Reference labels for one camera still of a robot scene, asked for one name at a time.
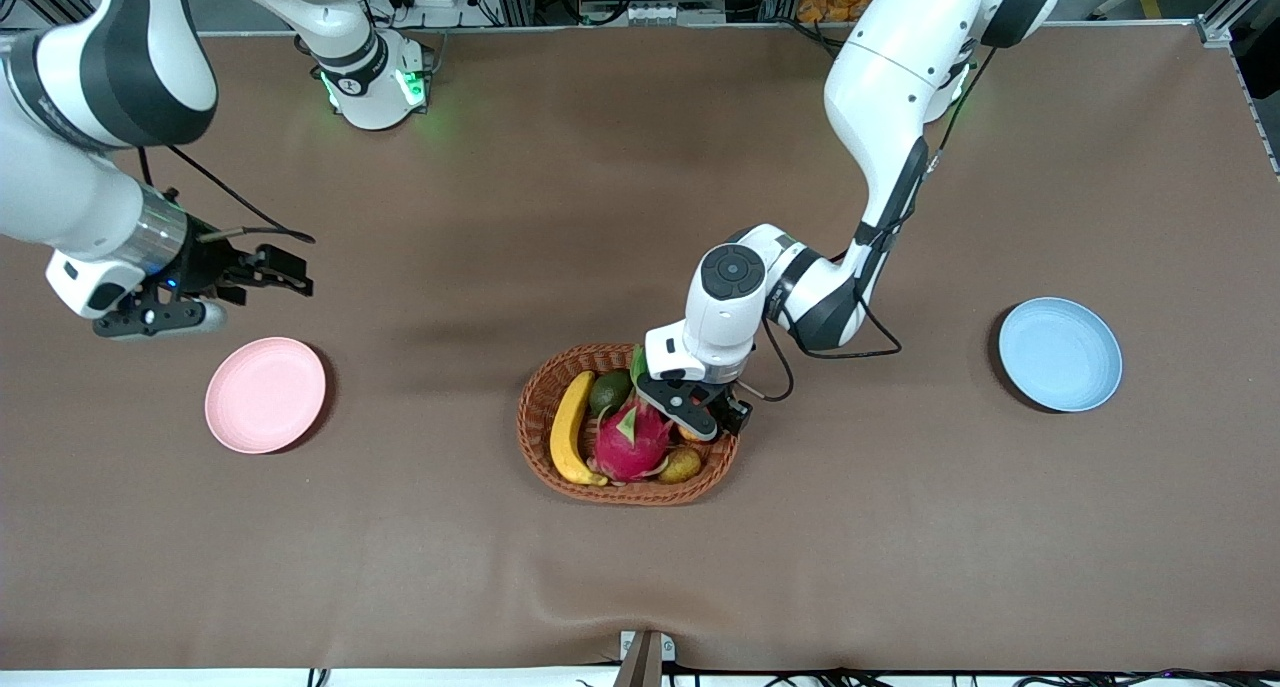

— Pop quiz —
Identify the yellow banana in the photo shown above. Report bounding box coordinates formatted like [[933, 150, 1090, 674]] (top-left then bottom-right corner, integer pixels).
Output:
[[550, 370, 609, 487]]

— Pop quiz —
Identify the pink dragon fruit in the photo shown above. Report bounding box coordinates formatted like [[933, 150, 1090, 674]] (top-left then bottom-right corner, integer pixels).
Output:
[[590, 344, 674, 485]]

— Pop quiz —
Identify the dark green avocado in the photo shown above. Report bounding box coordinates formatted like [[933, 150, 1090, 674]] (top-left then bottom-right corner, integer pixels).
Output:
[[587, 368, 634, 419]]

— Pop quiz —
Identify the pink plate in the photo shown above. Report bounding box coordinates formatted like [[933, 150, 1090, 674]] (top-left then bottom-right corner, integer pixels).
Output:
[[205, 337, 328, 455]]

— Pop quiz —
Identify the brown table cloth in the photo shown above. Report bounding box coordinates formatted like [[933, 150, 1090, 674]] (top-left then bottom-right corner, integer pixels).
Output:
[[0, 22, 1280, 673]]

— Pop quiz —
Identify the brown wicker basket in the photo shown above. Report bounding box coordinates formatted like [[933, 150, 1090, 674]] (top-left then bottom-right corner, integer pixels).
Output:
[[517, 343, 743, 506]]

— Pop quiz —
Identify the light blue plate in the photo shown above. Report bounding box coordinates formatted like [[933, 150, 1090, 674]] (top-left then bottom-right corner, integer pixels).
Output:
[[998, 297, 1123, 413]]

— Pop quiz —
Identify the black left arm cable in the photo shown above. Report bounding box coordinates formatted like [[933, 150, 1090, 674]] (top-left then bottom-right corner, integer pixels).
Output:
[[745, 47, 1001, 404]]

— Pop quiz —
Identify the grey metal camera bracket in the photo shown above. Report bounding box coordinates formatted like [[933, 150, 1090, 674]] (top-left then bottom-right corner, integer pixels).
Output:
[[612, 629, 676, 687]]

